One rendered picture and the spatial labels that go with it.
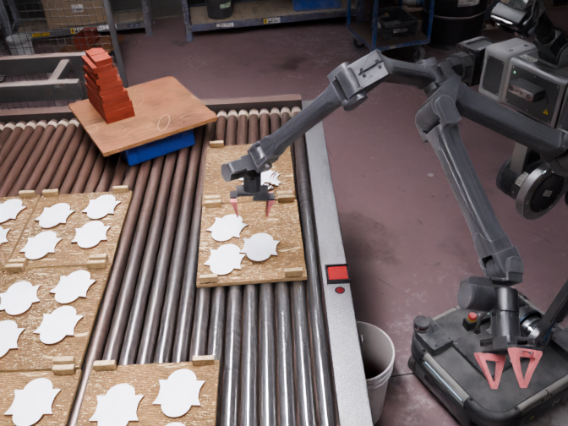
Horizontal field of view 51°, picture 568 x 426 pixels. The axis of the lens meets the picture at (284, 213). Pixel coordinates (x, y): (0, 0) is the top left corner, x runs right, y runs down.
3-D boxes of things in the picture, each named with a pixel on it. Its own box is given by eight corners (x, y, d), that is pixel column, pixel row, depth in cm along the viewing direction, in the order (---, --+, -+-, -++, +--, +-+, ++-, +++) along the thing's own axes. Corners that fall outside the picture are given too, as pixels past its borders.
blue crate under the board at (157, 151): (169, 116, 276) (166, 96, 270) (197, 144, 255) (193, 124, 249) (105, 136, 264) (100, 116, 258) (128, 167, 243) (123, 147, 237)
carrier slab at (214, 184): (289, 144, 252) (289, 141, 251) (296, 201, 220) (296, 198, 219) (208, 150, 252) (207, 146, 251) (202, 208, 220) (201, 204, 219)
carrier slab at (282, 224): (297, 202, 220) (297, 199, 219) (307, 280, 187) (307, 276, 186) (203, 209, 219) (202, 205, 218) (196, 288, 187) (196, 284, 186)
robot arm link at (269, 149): (372, 96, 156) (354, 62, 158) (360, 96, 151) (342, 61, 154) (269, 174, 183) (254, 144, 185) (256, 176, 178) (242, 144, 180)
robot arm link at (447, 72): (460, 73, 179) (451, 58, 180) (434, 82, 176) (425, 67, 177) (445, 89, 188) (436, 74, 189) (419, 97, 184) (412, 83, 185)
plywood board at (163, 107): (172, 79, 285) (171, 75, 284) (218, 120, 251) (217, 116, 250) (68, 107, 266) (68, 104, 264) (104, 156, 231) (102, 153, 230)
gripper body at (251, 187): (269, 198, 188) (269, 177, 184) (236, 199, 187) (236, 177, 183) (267, 189, 194) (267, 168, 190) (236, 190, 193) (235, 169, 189)
